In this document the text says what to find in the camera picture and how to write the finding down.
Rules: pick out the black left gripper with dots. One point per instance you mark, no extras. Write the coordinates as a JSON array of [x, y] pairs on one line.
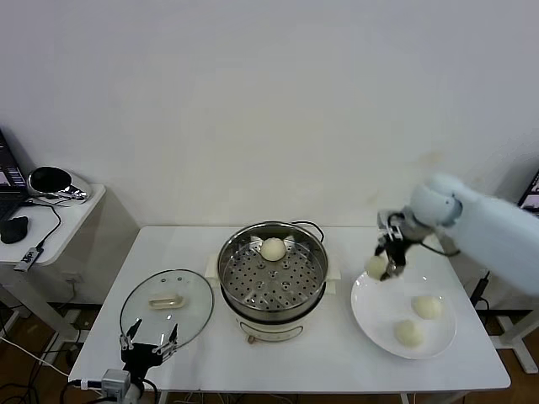
[[141, 355]]

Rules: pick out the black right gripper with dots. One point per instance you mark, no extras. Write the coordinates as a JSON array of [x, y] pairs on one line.
[[399, 250]]

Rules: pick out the white steamed baozi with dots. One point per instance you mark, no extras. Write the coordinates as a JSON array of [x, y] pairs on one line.
[[273, 249], [408, 333], [376, 266], [427, 307]]

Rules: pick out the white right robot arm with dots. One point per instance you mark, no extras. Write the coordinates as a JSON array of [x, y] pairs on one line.
[[484, 227]]

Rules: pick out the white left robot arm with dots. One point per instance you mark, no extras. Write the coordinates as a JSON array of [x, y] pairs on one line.
[[135, 393]]

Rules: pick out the stainless steel steamer basket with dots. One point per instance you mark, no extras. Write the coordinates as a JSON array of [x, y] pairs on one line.
[[273, 286]]

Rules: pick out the white round plate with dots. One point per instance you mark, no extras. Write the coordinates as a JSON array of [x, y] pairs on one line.
[[370, 311]]

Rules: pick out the cream electric cooker base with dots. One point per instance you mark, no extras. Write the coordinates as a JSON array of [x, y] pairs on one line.
[[269, 330]]

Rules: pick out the white side desk with mouse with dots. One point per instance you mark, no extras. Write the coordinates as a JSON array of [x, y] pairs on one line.
[[80, 210]]

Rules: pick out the grey usb adapter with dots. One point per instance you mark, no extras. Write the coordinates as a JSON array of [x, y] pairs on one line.
[[29, 257]]

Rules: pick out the white table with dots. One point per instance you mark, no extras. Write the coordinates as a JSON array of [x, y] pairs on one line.
[[295, 370]]

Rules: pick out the white side desk with label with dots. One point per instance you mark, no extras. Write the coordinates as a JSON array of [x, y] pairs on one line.
[[511, 343]]

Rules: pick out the black computer mouse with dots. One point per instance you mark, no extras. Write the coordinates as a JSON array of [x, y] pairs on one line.
[[14, 229]]

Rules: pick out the chrome device with black face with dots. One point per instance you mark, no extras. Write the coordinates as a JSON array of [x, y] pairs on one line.
[[46, 179]]

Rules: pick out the black laptop beside chrome device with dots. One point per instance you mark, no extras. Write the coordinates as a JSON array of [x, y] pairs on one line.
[[8, 198]]

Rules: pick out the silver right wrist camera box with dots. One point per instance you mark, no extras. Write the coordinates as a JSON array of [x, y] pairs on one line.
[[389, 225]]

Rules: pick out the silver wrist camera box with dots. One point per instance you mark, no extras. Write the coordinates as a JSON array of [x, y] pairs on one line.
[[389, 225], [115, 381]]

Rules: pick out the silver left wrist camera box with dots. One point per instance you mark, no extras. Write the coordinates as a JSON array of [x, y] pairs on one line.
[[115, 381]]

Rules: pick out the white wall outlet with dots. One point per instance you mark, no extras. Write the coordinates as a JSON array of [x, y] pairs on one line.
[[73, 278]]

